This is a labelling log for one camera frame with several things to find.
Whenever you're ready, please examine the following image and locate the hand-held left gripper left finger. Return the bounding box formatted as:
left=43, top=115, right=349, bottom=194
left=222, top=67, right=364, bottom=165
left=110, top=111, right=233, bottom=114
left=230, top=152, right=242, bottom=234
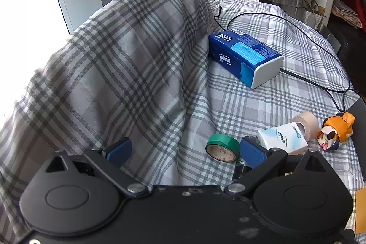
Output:
left=45, top=137, right=150, bottom=198

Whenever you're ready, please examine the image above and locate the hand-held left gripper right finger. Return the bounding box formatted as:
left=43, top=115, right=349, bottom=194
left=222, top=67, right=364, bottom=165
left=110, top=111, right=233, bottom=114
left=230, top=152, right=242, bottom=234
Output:
left=224, top=136, right=329, bottom=199

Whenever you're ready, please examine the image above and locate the white tissue packet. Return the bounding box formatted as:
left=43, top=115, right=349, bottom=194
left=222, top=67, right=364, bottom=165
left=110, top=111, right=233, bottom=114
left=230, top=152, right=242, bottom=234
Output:
left=256, top=123, right=309, bottom=156

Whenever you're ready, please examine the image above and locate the green tape roll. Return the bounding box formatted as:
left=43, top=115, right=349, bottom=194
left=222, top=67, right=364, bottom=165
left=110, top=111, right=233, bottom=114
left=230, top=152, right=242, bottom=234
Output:
left=206, top=134, right=241, bottom=162

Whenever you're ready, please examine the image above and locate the grey plaid bedsheet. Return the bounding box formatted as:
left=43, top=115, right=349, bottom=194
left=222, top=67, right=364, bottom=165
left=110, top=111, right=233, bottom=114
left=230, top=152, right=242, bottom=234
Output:
left=172, top=0, right=363, bottom=190

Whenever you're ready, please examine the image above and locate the beige tape roll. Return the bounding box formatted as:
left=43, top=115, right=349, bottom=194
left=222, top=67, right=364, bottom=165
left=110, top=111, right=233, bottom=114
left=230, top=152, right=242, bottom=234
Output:
left=292, top=112, right=320, bottom=139

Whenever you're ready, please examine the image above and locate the orange patterned scarf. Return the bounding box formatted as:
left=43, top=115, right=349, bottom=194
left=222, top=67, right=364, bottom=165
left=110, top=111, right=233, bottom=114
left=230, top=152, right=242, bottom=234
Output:
left=316, top=112, right=356, bottom=151

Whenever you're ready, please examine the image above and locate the grey plaid blanket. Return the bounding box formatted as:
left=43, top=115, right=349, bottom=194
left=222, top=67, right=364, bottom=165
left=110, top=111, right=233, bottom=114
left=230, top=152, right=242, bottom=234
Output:
left=0, top=0, right=221, bottom=217

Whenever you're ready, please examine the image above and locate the blue tissue pack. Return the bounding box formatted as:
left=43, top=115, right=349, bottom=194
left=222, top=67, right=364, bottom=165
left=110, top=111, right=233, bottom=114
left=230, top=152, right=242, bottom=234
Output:
left=208, top=28, right=285, bottom=89

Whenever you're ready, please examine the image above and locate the brown envelope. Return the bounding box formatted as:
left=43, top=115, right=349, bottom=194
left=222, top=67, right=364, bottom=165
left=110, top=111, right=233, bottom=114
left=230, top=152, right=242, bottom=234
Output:
left=354, top=188, right=366, bottom=235

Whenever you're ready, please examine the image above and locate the black box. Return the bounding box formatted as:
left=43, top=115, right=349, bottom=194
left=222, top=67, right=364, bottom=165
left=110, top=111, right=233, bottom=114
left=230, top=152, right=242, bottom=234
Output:
left=320, top=24, right=349, bottom=55

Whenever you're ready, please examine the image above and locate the potted plant in white pot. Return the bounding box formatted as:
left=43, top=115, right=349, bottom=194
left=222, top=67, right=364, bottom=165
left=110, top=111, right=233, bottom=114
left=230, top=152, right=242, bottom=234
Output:
left=302, top=0, right=327, bottom=29

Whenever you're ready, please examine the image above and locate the patterned fabric pile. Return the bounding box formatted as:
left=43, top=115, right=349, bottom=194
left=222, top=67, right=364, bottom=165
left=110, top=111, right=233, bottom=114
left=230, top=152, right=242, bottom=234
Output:
left=332, top=0, right=364, bottom=29

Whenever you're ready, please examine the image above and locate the black cable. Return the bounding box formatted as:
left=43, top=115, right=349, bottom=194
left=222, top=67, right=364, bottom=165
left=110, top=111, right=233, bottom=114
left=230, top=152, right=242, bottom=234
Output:
left=213, top=5, right=360, bottom=113

